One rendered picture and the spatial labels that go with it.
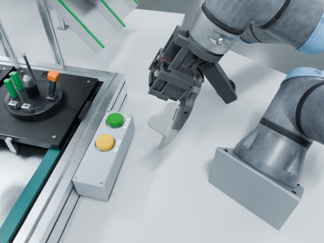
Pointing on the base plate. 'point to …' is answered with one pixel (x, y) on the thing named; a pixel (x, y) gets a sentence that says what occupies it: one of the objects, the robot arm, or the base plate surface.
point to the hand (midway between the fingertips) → (162, 121)
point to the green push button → (114, 119)
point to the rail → (71, 169)
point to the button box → (103, 159)
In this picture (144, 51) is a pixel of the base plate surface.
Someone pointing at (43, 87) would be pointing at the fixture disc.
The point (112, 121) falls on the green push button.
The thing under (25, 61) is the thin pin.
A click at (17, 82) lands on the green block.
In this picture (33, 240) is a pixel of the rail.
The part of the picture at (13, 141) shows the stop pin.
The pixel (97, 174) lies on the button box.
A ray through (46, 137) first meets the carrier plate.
